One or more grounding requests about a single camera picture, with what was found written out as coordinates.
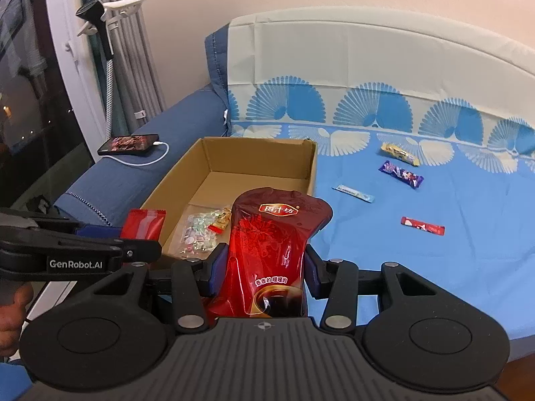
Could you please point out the black smartphone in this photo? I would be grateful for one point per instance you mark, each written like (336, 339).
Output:
(127, 144)

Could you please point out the person's blue clothing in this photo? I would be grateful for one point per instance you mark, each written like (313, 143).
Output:
(12, 384)

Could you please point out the white plastic hanger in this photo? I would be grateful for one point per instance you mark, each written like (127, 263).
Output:
(129, 3)

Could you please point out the blue fabric sofa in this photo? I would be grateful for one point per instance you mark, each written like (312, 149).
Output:
(179, 121)

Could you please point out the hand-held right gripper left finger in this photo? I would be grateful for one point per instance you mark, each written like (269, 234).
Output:
(215, 275)

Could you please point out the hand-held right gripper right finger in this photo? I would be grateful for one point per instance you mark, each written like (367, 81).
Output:
(313, 277)

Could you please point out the small red stick packet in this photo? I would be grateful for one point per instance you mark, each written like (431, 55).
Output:
(422, 225)

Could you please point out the light blue stick packet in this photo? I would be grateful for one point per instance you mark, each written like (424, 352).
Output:
(353, 192)

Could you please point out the blue fan-print sheet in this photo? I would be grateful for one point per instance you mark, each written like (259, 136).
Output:
(459, 217)

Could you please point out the translucent red snack packet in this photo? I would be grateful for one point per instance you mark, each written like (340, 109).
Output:
(144, 223)

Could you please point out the brown cardboard box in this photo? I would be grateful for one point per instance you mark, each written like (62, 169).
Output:
(250, 163)

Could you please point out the yellow candy bar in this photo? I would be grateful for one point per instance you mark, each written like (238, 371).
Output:
(397, 152)

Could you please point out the clear bag of candies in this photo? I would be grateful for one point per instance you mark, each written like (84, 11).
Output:
(196, 234)

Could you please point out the person's left hand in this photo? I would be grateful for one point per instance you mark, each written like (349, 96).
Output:
(12, 326)

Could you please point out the purple candy bar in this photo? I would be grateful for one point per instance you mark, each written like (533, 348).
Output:
(401, 174)

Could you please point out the grey curtain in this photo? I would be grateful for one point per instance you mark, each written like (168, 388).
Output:
(133, 50)

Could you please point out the small gold and red candy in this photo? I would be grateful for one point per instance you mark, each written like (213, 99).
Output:
(219, 219)

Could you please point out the red coffee pouch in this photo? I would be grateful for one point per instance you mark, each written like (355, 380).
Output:
(267, 238)

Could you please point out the white door frame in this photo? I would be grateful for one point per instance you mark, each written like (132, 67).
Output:
(79, 92)

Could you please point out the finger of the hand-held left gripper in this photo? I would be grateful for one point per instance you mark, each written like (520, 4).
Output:
(98, 232)
(138, 249)

